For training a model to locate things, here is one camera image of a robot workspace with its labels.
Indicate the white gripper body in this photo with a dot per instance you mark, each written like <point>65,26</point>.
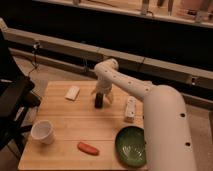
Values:
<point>103,86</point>

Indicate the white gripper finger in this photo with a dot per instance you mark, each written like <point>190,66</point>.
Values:
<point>110,97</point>
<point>94,91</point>

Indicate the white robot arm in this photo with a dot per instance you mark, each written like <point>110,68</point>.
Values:
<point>167,135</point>

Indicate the green ceramic plate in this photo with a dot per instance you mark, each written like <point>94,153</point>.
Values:
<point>130,146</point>

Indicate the white rectangular block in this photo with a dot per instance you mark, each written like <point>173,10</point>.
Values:
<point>72,93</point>

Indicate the orange carrot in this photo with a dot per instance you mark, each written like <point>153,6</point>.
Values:
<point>86,148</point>

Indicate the black office chair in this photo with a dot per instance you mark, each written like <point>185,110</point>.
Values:
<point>15,98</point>

